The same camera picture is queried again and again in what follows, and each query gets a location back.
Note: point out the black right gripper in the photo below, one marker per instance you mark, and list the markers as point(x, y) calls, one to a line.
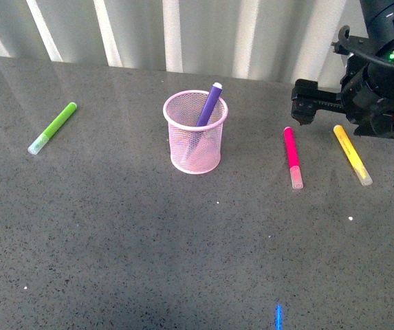
point(366, 97)

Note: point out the pink highlighter pen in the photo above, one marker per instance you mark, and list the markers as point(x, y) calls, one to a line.
point(292, 158)

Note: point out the purple highlighter pen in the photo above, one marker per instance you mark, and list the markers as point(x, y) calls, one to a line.
point(205, 115)

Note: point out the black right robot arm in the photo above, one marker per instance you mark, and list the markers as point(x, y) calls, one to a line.
point(379, 21)

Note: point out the pink mesh cup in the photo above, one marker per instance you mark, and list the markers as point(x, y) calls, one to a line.
point(181, 111)

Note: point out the yellow highlighter pen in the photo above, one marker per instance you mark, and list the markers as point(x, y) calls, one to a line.
point(352, 155)

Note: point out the white pleated curtain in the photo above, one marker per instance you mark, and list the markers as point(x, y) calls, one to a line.
point(278, 41)

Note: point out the green highlighter pen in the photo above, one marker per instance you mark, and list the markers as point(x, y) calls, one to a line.
point(52, 128)

